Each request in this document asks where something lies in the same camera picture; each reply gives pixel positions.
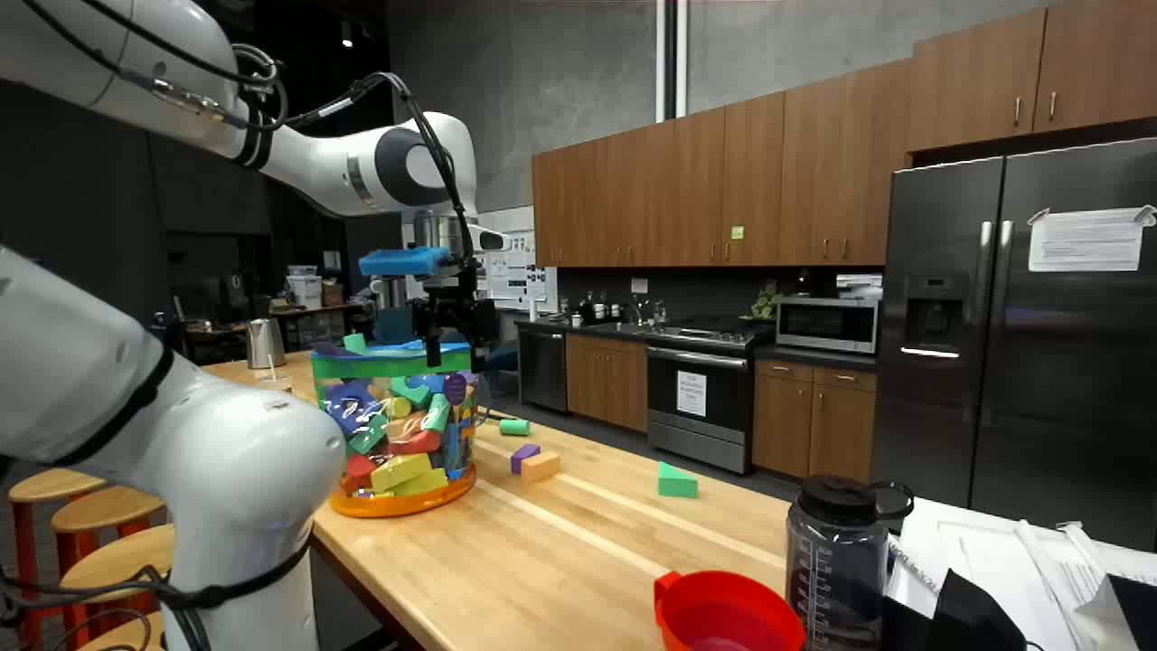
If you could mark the metal pitcher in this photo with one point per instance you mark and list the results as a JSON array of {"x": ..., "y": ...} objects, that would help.
[{"x": 261, "y": 346}]

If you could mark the black pouch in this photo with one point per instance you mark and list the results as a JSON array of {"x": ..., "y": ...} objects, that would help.
[{"x": 971, "y": 615}]

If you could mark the narrow wooden base cabinet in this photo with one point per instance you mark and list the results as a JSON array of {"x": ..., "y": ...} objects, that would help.
[{"x": 816, "y": 421}]

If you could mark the green foam cylinder block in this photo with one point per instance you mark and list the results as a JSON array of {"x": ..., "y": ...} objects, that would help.
[{"x": 513, "y": 427}]

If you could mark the green foam square block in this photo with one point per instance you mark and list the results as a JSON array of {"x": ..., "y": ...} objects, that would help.
[{"x": 677, "y": 481}]

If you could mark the silver microwave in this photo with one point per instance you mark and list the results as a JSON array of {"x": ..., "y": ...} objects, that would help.
[{"x": 827, "y": 326}]

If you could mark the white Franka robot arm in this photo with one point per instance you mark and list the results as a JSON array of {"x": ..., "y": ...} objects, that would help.
[{"x": 239, "y": 473}]

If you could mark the stainless steel fridge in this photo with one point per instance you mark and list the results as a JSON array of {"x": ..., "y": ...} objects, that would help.
[{"x": 1023, "y": 363}]

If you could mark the long wooden wall cabinets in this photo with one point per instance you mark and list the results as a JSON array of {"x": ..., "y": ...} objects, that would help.
[{"x": 724, "y": 195}]

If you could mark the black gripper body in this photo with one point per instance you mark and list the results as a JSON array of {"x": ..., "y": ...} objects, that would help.
[{"x": 453, "y": 315}]

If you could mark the dark water bottle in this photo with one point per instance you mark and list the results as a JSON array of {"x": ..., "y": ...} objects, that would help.
[{"x": 838, "y": 565}]

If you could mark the small green plant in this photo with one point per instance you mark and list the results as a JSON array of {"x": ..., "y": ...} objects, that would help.
[{"x": 760, "y": 301}]

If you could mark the white paper on fridge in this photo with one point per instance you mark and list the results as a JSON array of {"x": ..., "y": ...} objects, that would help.
[{"x": 1086, "y": 242}]

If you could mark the stainless oven range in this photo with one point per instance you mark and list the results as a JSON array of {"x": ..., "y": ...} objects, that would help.
[{"x": 698, "y": 421}]

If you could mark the white wall poster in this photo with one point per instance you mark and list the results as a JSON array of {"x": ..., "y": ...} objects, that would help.
[{"x": 521, "y": 277}]

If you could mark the wide wooden base cabinet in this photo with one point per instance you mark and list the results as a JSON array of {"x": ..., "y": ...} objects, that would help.
[{"x": 610, "y": 381}]

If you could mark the white paper on oven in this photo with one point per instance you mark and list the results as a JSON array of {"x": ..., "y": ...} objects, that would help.
[{"x": 693, "y": 393}]

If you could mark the wooden cabinet above fridge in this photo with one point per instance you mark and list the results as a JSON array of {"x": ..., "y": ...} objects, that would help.
[{"x": 1034, "y": 74}]

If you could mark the dark dishwasher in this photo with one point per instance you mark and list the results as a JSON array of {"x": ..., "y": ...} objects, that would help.
[{"x": 545, "y": 368}]

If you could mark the white paper stack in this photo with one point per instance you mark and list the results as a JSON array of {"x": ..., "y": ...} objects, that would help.
[{"x": 1000, "y": 547}]

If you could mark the green sticky note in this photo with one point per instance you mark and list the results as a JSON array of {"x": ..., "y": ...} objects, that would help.
[{"x": 734, "y": 232}]

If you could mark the teal background bin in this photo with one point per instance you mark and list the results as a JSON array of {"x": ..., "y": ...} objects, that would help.
[{"x": 390, "y": 324}]

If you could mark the round wooden stool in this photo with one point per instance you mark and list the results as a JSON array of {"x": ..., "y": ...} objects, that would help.
[
  {"x": 106, "y": 508},
  {"x": 57, "y": 488},
  {"x": 122, "y": 562}
]

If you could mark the red plastic bowl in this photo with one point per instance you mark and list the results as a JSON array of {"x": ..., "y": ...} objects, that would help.
[{"x": 724, "y": 615}]

